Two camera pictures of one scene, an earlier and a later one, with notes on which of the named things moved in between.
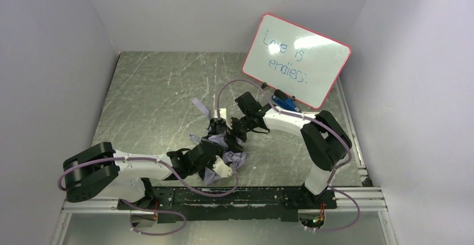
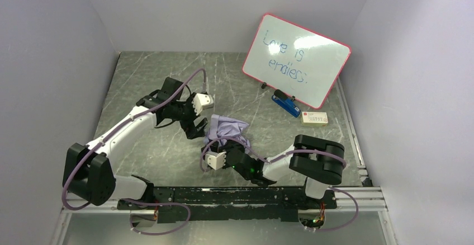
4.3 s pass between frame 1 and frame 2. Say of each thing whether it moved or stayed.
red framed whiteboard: stayed
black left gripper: moved
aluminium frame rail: stayed
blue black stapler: stayed
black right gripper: moved
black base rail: stayed
